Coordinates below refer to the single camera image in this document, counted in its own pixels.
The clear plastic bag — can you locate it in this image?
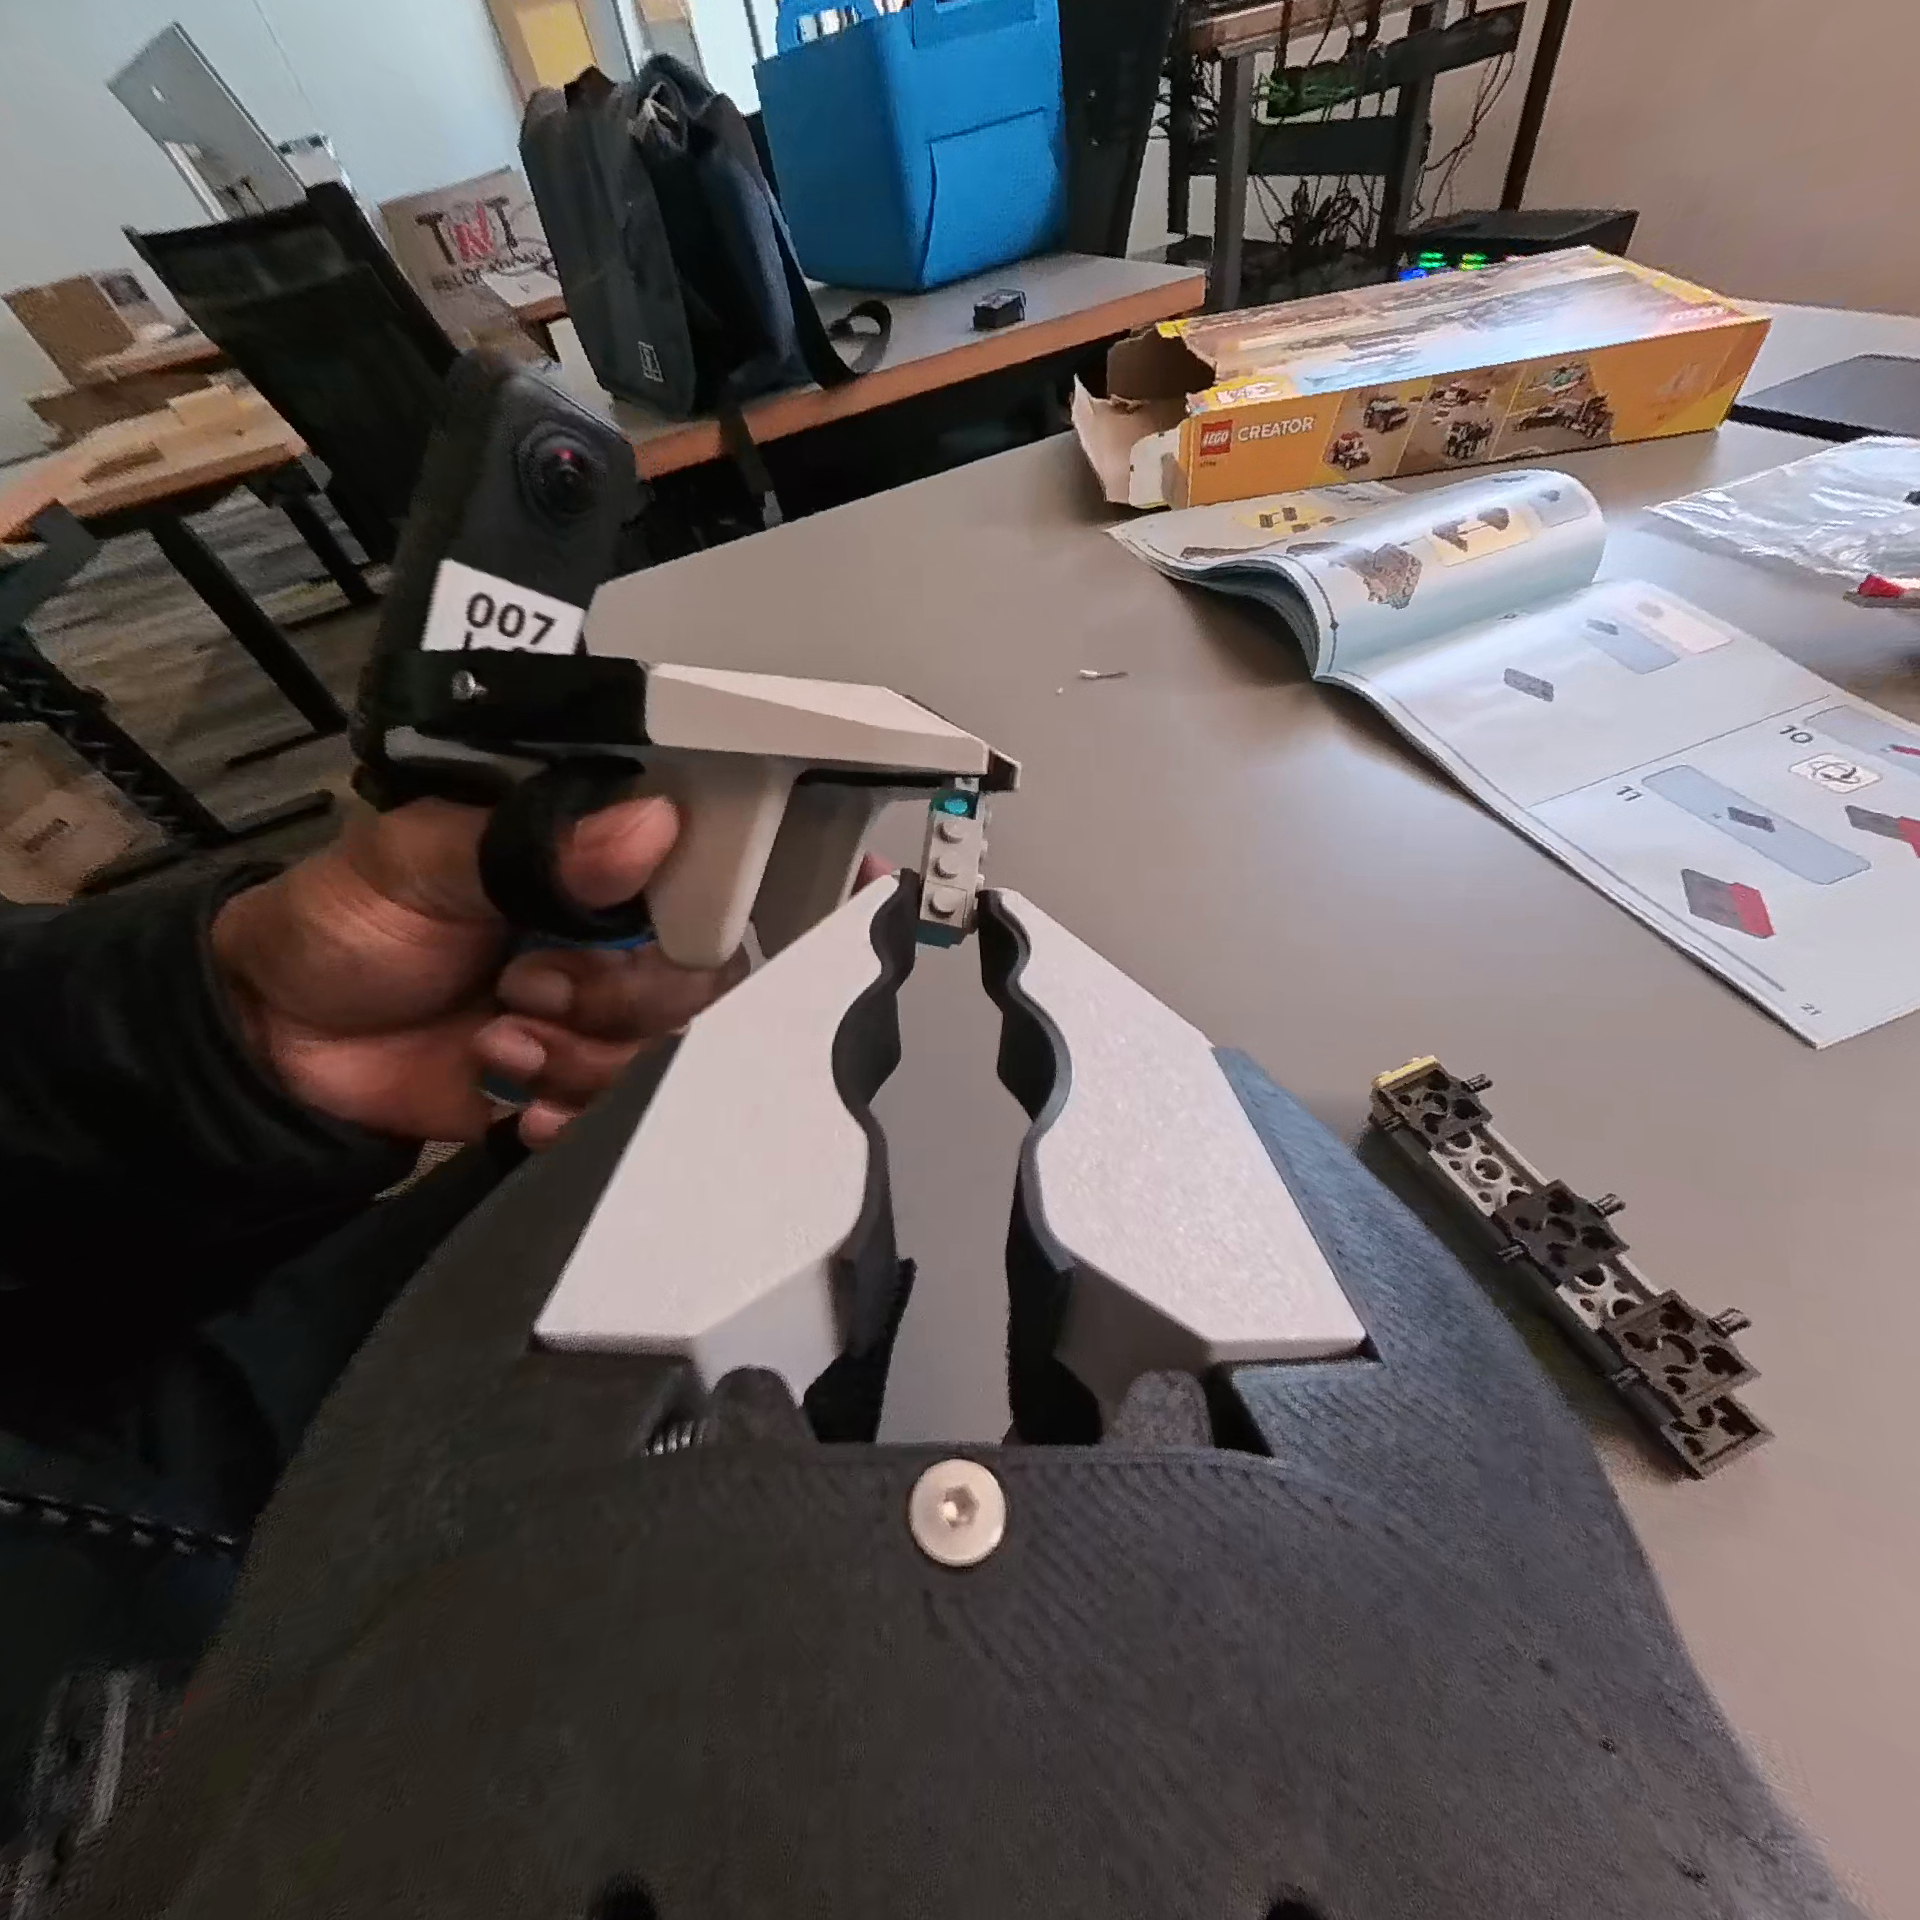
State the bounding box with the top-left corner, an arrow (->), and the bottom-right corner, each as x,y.
1645,434 -> 1920,601

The black equipment rack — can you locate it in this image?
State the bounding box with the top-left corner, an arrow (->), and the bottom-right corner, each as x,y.
1160,0 -> 1576,312

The small grey teal brick assembly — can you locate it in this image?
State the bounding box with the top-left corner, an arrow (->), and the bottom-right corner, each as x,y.
901,778 -> 995,957

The open instruction booklet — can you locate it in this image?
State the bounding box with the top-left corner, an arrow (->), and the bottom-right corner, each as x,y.
1103,467 -> 1920,1052

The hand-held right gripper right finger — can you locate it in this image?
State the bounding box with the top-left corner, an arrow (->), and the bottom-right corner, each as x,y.
971,884 -> 1373,1450

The person's left hand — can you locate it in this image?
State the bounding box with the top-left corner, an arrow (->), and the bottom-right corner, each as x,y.
211,791 -> 751,1152

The long black brick chassis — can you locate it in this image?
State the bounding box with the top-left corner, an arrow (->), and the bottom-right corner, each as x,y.
1363,1058 -> 1776,1481

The dark backpack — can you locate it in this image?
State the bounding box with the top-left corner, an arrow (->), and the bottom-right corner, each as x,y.
516,53 -> 896,425

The blue felt bag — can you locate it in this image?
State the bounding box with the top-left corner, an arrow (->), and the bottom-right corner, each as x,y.
751,0 -> 1072,292

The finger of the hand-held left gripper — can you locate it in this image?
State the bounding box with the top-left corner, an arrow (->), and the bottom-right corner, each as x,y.
644,660 -> 1029,971

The black mesh chair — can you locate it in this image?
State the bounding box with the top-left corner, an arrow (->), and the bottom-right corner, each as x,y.
124,181 -> 471,608

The printed cardboard box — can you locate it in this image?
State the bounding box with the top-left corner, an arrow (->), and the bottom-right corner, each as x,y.
375,164 -> 567,329

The yellow toy brick box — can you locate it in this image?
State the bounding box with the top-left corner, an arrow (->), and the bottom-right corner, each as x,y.
1070,244 -> 1779,512

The grey desk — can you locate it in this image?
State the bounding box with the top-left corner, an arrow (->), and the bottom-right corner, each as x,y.
583,248 -> 1920,1920

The silver monitor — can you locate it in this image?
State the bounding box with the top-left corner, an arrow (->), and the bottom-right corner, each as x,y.
105,20 -> 310,231

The person's left forearm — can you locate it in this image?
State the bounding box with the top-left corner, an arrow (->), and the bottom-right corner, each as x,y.
0,861 -> 528,1457

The black device with lights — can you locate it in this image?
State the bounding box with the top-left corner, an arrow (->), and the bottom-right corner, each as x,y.
1399,208 -> 1641,281

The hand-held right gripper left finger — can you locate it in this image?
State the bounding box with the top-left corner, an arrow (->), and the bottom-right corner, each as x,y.
532,873 -> 920,1443

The black flat pad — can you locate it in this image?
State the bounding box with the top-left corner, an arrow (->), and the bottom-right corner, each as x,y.
1727,352 -> 1920,449

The grey table with wooden edge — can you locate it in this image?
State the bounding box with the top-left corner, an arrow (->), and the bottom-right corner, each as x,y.
502,248 -> 1211,485

